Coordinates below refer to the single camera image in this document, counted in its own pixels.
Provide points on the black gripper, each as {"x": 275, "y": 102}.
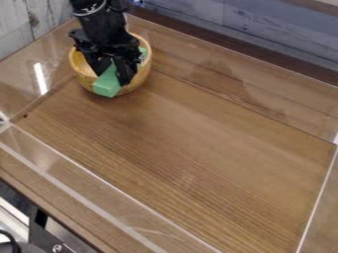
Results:
{"x": 103, "y": 39}

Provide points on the green rectangular block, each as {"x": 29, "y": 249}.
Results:
{"x": 107, "y": 85}

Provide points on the brown wooden bowl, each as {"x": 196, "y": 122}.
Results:
{"x": 84, "y": 74}

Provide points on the black metal table bracket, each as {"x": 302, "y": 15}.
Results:
{"x": 40, "y": 237}

